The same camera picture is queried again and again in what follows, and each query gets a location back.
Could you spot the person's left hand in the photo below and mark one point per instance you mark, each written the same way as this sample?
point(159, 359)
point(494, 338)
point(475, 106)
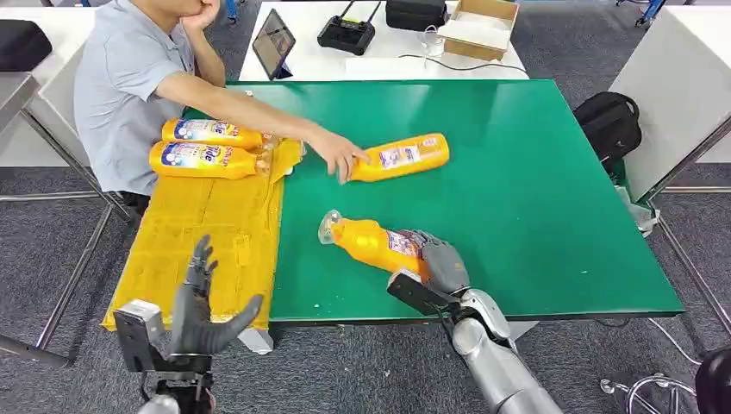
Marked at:
point(203, 16)

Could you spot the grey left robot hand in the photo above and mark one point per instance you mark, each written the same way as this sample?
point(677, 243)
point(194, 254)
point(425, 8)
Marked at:
point(191, 326)

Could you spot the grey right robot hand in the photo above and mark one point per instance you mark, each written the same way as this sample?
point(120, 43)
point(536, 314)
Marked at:
point(444, 265)

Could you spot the person's right hand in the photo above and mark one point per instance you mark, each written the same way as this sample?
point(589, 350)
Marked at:
point(337, 154)

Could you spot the orange drink bottle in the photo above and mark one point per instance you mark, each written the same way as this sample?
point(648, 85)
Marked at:
point(194, 160)
point(365, 243)
point(200, 131)
point(400, 157)

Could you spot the dark tablet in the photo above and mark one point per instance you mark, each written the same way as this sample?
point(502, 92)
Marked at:
point(273, 43)

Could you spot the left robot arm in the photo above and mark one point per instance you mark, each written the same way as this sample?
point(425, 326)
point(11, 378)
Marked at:
point(183, 388)

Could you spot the white table foot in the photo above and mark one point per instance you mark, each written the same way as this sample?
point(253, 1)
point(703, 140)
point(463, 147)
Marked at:
point(257, 341)

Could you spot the yellow plastic sheet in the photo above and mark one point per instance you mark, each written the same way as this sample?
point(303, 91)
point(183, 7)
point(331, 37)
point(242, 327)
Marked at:
point(240, 228)

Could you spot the person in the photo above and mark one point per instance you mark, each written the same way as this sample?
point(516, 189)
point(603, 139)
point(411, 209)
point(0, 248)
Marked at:
point(125, 103)

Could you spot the green table mat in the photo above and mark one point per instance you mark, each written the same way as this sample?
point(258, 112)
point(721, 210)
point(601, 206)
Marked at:
point(542, 200)

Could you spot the black remote controller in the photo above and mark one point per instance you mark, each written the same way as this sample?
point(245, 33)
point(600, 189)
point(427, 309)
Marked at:
point(345, 35)

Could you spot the clear plastic cup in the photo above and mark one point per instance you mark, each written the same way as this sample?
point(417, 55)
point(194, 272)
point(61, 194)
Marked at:
point(434, 43)

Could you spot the black case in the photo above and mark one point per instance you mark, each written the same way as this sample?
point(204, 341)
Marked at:
point(414, 14)

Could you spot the black cushion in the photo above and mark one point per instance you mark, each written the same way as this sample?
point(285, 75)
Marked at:
point(20, 44)

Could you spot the open cardboard box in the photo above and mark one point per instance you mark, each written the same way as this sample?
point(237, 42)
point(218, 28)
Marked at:
point(478, 31)

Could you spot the white plastic bag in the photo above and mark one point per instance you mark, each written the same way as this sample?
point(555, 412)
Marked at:
point(642, 214)

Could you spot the black backpack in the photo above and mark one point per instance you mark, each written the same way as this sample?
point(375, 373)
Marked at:
point(608, 126)

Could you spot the white table with steel legs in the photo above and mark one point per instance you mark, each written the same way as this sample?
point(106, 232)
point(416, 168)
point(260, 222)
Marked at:
point(668, 85)

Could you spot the black chair with chrome base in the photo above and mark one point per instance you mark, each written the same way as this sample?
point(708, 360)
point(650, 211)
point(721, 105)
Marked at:
point(714, 383)

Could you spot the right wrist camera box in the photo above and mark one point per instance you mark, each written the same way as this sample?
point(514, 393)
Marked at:
point(417, 294)

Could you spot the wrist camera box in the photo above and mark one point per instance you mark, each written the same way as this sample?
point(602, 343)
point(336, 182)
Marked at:
point(137, 337)
point(417, 294)

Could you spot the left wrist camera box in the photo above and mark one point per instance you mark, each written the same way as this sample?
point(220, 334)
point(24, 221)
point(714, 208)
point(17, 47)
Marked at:
point(137, 337)

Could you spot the white table with steel frame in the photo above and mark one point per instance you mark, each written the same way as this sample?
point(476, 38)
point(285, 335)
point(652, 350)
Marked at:
point(34, 143)

